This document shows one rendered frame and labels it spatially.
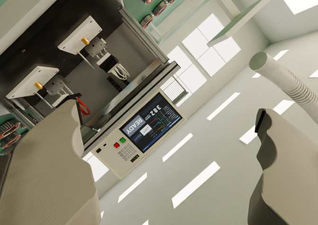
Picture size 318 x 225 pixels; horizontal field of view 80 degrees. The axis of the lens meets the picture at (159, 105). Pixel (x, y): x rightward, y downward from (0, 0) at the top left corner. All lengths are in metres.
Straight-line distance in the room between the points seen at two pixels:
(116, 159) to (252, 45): 7.74
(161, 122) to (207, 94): 6.71
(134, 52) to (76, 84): 0.34
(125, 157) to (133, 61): 0.47
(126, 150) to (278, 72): 1.43
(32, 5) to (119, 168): 0.72
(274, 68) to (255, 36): 6.61
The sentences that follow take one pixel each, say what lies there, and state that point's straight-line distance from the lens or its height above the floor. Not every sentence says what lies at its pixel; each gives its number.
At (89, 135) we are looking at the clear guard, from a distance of 0.69.
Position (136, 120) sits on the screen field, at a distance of 0.90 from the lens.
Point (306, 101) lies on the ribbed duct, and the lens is 2.19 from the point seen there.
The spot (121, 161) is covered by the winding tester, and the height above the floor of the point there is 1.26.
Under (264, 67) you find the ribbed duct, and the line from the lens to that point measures 1.78.
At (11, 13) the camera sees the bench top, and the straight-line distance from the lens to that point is 0.60.
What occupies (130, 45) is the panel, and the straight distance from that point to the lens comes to 1.02.
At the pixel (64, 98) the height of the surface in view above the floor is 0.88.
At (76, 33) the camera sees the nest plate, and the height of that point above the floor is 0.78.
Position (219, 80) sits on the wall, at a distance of 7.70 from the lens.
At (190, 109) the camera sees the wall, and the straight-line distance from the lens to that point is 7.46.
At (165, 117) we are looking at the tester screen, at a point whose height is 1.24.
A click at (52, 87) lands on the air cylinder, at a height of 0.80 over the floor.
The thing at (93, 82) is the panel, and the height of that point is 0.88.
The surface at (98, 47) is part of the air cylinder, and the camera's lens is 0.90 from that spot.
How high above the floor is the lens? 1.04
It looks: 9 degrees up
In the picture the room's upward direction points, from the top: 137 degrees clockwise
